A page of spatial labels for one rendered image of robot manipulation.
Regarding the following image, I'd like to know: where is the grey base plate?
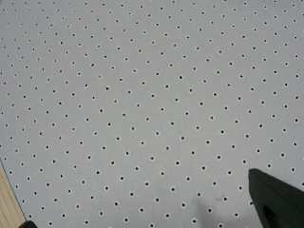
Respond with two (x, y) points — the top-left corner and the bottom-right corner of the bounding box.
(0, 0), (304, 228)

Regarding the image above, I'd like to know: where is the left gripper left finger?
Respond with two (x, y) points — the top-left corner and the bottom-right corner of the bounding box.
(18, 220), (38, 228)

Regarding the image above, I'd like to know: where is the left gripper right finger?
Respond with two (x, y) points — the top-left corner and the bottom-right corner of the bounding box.
(248, 168), (304, 228)

